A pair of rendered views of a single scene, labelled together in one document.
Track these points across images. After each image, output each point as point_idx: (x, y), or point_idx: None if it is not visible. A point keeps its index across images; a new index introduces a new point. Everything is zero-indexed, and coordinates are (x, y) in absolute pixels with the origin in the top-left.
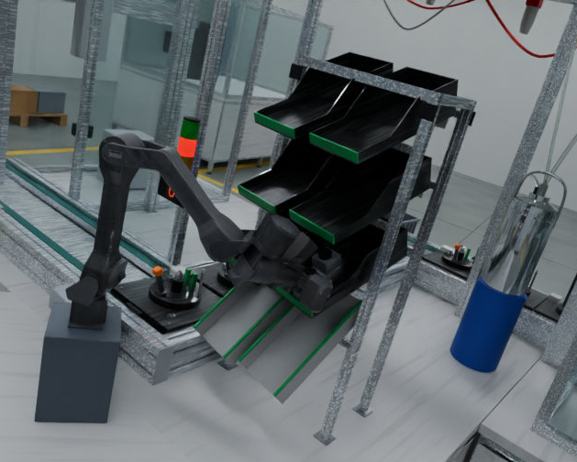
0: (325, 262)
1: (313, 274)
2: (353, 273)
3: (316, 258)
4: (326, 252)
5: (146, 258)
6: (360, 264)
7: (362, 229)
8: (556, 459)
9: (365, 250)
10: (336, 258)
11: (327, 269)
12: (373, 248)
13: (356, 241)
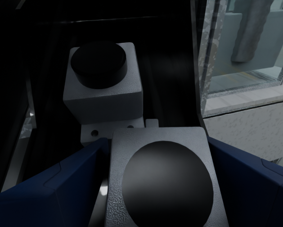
0: (131, 87)
1: (201, 177)
2: (195, 67)
3: (84, 95)
4: (103, 54)
5: None
6: (195, 35)
7: (72, 15)
8: (207, 105)
9: (109, 38)
10: (135, 56)
11: (142, 104)
12: (115, 30)
13: (80, 36)
